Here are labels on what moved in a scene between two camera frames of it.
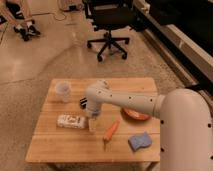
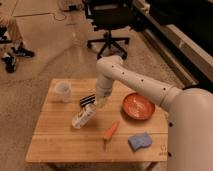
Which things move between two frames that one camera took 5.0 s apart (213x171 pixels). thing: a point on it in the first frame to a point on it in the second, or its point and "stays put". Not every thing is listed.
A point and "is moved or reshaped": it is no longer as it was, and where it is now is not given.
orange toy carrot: x=108 y=136 stays put
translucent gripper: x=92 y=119 to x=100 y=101
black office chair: x=110 y=15 stays put
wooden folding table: x=64 y=131 stays put
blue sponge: x=137 y=141 stays put
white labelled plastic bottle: x=71 y=121 is moved or reshaped
